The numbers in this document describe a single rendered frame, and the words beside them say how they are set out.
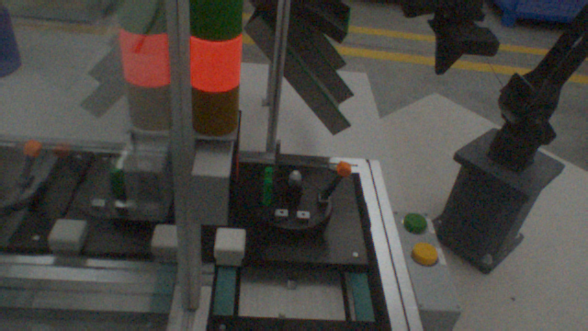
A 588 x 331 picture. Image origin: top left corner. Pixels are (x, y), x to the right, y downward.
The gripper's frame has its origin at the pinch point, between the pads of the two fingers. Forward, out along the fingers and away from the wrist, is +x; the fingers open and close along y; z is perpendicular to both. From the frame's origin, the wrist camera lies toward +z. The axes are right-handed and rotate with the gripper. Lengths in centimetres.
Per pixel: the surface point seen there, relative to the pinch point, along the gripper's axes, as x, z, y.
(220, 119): -2.6, 30.7, 26.4
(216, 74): -7.6, 31.1, 26.5
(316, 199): 26.4, 16.0, 4.7
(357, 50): 125, -46, -278
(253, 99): 39, 28, -48
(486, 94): 125, -130, -225
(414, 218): 28.2, -1.5, 6.0
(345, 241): 28.4, 11.4, 12.2
